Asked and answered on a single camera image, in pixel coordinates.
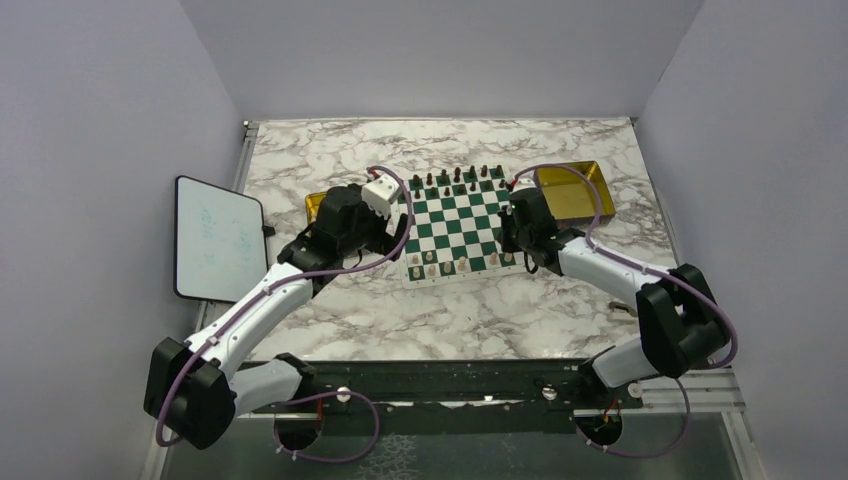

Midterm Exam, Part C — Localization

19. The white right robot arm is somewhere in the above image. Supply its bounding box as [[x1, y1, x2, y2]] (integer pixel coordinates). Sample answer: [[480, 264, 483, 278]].
[[497, 187, 734, 407]]

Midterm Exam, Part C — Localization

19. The gold tin with white pieces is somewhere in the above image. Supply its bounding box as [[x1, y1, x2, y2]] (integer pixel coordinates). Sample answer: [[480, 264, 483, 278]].
[[305, 191, 328, 223]]

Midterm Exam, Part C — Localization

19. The green white chess board mat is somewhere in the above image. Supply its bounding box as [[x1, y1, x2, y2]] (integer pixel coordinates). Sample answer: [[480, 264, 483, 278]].
[[395, 164, 523, 290]]

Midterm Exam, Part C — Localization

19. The empty gold tin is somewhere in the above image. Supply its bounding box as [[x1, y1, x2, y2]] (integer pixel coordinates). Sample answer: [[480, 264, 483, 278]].
[[533, 161, 616, 229]]

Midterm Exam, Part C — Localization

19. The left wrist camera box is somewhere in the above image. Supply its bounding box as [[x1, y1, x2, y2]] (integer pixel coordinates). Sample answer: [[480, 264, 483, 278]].
[[361, 175, 402, 219]]

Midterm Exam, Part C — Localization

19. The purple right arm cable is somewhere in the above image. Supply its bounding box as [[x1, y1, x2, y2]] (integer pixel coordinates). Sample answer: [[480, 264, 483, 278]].
[[506, 163, 739, 460]]

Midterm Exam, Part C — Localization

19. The small whiteboard with black frame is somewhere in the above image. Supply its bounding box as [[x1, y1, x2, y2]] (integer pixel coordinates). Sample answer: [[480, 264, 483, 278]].
[[173, 175, 269, 303]]

